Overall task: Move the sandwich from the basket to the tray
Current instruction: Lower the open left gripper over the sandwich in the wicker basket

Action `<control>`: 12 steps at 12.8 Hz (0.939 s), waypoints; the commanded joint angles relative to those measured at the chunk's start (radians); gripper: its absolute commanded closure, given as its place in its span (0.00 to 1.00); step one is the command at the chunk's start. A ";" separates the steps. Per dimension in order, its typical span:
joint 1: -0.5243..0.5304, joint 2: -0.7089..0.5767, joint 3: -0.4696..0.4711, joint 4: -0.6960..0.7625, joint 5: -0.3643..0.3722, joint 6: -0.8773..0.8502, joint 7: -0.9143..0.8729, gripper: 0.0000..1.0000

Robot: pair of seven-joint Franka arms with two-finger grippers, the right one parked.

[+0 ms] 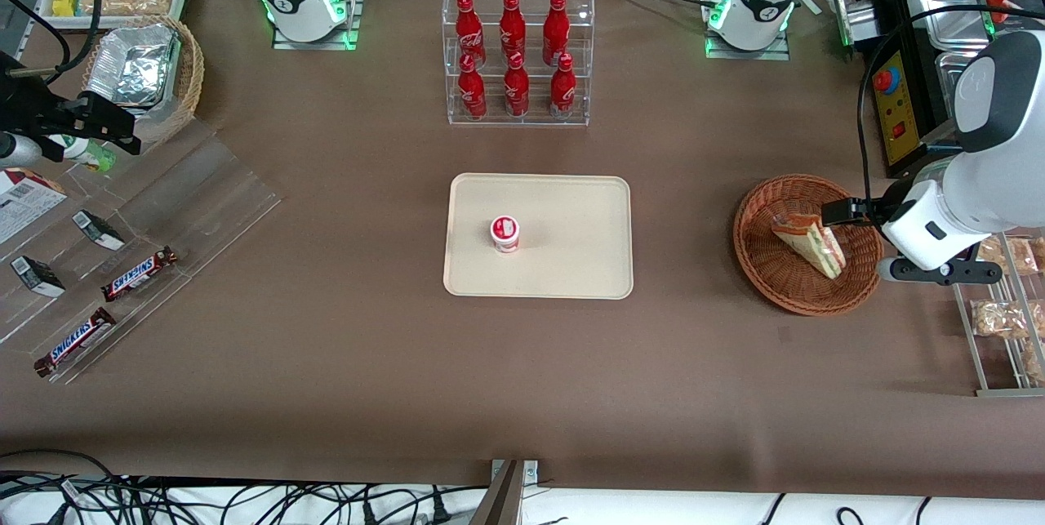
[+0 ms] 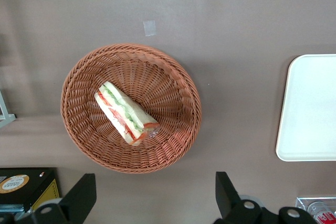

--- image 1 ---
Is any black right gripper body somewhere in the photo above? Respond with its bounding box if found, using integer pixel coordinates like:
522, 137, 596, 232
0, 50, 66, 162

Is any triangle sandwich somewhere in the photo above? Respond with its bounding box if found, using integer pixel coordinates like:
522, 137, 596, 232
771, 212, 847, 280

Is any aluminium foil tray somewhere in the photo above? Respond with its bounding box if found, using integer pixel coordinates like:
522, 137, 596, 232
85, 23, 183, 108

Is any brown round wicker basket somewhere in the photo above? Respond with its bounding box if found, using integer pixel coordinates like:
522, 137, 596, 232
732, 174, 885, 317

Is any light tan wicker basket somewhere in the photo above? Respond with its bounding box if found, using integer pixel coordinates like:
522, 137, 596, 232
80, 15, 206, 147

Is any beige rectangular tray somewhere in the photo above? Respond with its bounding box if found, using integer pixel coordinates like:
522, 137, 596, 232
442, 173, 634, 300

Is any green white drink bottle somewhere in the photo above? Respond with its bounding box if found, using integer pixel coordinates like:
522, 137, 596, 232
47, 133, 118, 174

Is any silver cylindrical fitting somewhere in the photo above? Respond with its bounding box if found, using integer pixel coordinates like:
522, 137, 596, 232
0, 133, 43, 169

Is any small black white box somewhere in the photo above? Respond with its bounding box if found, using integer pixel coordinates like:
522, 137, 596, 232
9, 255, 67, 299
71, 209, 127, 252

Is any black food warmer appliance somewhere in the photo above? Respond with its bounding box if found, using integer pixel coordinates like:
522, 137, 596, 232
856, 0, 1045, 180

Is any clear acrylic display stand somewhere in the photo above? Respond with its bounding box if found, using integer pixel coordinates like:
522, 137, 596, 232
0, 117, 283, 385

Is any printed white red carton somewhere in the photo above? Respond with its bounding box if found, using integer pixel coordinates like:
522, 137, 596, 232
0, 167, 69, 247

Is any Snickers chocolate bar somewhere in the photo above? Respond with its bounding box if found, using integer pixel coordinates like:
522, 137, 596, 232
100, 245, 180, 303
33, 306, 118, 379

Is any steel warmer pan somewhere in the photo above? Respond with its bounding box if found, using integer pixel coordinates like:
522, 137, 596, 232
934, 51, 982, 122
914, 0, 994, 53

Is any silver metal block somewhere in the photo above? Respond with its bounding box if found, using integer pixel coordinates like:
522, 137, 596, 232
832, 0, 879, 49

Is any red cola bottle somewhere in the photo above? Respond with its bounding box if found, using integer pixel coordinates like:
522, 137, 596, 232
542, 0, 571, 66
499, 0, 528, 62
503, 51, 531, 118
455, 0, 487, 69
549, 52, 578, 120
456, 53, 489, 121

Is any clear acrylic bottle rack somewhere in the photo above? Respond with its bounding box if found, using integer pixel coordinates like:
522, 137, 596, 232
442, 0, 596, 128

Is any red white yogurt cup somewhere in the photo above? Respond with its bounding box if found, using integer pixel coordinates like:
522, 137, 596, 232
490, 216, 522, 254

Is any brown table cover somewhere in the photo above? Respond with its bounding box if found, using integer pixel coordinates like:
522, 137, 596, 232
0, 0, 1045, 503

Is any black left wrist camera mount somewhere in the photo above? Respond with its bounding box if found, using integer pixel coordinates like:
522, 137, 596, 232
877, 257, 1004, 287

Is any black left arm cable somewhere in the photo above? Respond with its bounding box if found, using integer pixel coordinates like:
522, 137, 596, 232
856, 4, 1045, 212

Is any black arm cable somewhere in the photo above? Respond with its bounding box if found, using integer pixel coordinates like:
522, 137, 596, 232
45, 0, 105, 87
856, 4, 1045, 212

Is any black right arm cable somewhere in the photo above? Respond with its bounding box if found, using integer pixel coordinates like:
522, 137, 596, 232
45, 0, 105, 87

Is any silver wire shelf rack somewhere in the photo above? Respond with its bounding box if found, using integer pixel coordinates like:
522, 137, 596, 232
950, 234, 1045, 398

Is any metal table bracket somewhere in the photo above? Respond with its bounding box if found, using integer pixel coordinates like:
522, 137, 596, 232
472, 459, 540, 525

